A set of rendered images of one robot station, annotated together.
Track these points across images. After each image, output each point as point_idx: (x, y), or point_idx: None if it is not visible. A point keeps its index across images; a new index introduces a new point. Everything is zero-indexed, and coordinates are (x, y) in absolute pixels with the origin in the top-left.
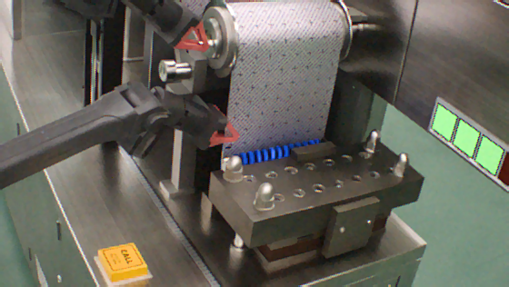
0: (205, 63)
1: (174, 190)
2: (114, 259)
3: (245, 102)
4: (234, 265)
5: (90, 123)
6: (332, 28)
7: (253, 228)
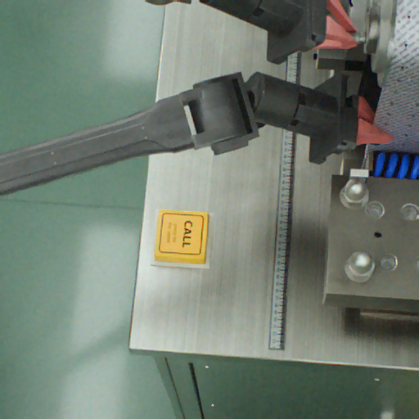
0: None
1: None
2: (170, 233)
3: (405, 114)
4: (319, 291)
5: (122, 150)
6: None
7: (326, 296)
